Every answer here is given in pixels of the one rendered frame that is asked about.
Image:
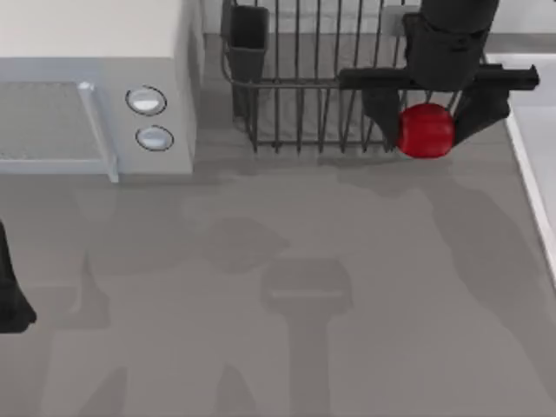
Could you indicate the red apple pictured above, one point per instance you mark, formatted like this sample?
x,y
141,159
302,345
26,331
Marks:
x,y
425,132

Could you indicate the black cutlery holder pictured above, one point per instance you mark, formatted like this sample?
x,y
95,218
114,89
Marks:
x,y
247,39

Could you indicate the small microwave knob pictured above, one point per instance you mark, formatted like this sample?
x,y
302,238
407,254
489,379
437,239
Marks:
x,y
154,138

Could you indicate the large microwave knob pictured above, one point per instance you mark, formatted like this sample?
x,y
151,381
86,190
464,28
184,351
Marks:
x,y
146,101

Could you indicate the pale microwave oven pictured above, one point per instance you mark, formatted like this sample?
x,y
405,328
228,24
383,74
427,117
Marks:
x,y
87,39

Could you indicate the microwave oven glass door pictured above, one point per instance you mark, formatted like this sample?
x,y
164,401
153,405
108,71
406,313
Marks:
x,y
48,126

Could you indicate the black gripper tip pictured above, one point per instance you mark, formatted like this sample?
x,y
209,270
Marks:
x,y
11,299

